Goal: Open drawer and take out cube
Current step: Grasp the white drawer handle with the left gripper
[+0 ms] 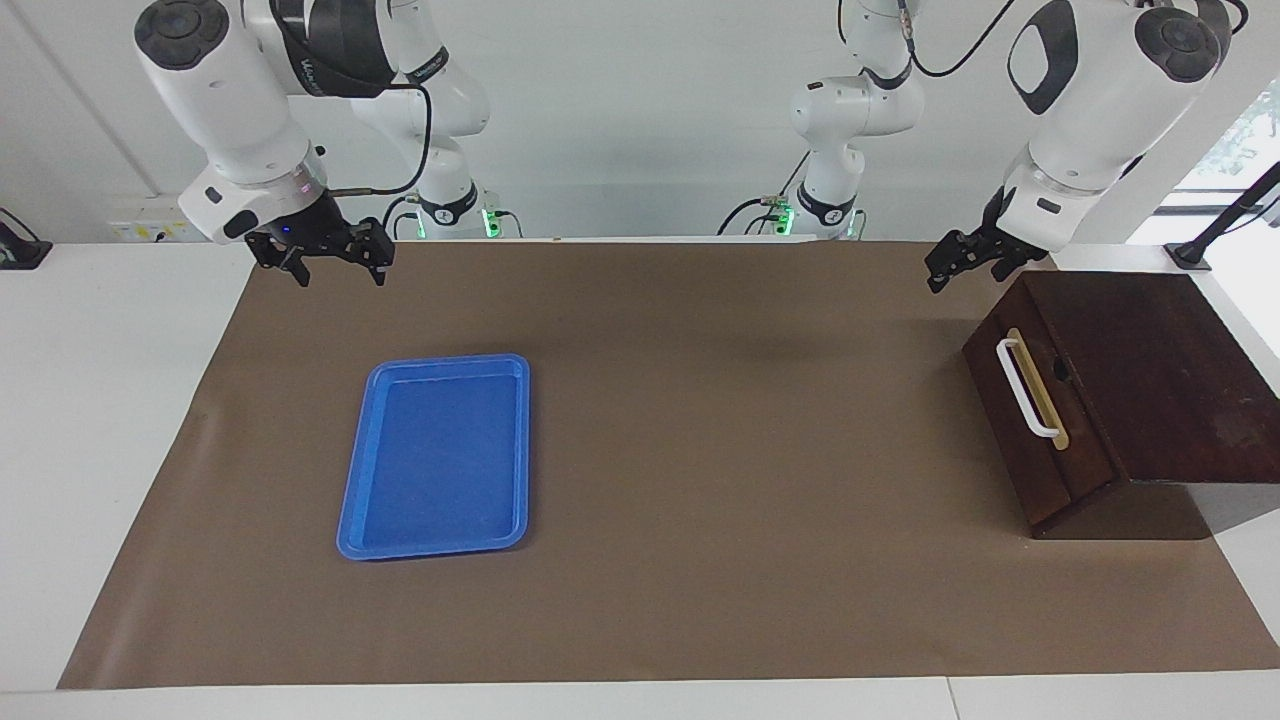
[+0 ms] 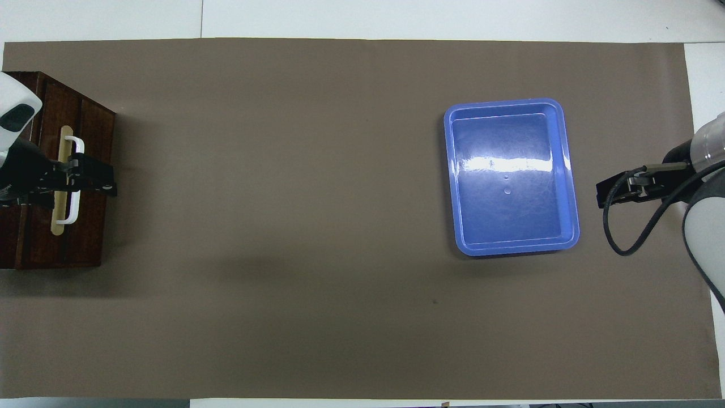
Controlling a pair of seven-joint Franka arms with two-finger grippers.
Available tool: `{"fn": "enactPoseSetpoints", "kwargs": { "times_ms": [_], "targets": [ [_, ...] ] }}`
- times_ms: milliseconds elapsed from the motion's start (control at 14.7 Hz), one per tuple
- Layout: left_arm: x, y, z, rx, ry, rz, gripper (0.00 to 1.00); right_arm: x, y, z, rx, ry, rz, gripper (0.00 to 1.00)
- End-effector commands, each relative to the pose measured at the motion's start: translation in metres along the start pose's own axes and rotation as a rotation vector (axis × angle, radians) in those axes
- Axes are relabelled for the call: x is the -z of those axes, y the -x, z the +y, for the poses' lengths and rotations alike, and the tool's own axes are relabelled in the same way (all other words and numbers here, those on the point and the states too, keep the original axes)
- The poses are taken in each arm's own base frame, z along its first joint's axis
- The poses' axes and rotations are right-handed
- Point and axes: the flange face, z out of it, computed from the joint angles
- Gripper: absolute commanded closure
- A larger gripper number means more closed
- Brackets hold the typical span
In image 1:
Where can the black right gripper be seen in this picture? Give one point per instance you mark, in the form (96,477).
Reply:
(315,235)

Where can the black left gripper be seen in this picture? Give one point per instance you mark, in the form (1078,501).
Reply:
(1005,245)

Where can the wooden drawer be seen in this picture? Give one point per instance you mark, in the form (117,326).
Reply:
(1070,470)

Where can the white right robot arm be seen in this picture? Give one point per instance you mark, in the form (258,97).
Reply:
(220,90)

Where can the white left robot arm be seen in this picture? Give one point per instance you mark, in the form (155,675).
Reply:
(1100,100)

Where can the blue plastic tray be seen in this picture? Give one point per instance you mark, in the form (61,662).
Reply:
(440,460)

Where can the dark brown wooden cabinet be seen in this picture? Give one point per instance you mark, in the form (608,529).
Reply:
(1170,380)

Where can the brown table mat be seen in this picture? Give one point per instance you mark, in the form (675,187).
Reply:
(700,500)

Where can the white wall socket box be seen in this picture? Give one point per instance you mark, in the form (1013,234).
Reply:
(150,225)

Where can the black camera stand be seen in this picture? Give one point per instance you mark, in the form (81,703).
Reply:
(1225,220)

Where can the black clamp mount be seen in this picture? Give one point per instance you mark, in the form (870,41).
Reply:
(20,252)

